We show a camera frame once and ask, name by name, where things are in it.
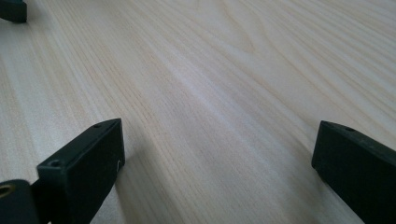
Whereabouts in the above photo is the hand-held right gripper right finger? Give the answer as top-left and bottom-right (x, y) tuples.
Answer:
(311, 119), (396, 224)

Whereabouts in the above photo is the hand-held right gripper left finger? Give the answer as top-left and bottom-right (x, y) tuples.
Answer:
(31, 118), (126, 224)

